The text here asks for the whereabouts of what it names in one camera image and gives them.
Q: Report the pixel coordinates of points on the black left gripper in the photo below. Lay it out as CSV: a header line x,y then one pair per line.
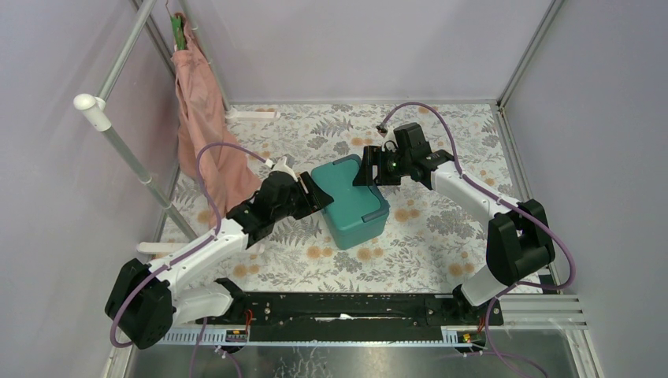
x,y
299,192

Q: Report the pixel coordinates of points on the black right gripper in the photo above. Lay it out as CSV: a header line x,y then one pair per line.
x,y
374,157

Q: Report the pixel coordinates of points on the teal medicine kit box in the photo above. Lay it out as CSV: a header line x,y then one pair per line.
x,y
357,213

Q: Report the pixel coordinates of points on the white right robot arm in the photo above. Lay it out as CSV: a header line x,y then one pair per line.
x,y
517,244

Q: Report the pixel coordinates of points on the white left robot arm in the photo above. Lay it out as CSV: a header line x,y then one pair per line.
x,y
147,299

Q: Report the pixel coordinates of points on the pink hanging cloth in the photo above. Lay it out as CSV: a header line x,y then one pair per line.
x,y
226,175

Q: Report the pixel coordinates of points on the floral table cloth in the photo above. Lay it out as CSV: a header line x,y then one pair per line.
x,y
429,244

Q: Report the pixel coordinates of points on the white rack foot rear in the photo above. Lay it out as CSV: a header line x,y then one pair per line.
x,y
252,116

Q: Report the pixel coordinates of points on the green clothes hanger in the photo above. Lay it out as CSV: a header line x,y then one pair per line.
x,y
177,26

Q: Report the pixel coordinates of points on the white clothes rack pole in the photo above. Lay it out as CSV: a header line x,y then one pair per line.
x,y
92,109

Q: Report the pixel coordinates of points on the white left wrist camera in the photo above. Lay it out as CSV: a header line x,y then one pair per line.
x,y
282,164

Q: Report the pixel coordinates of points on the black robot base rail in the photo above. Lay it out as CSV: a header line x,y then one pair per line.
x,y
353,317

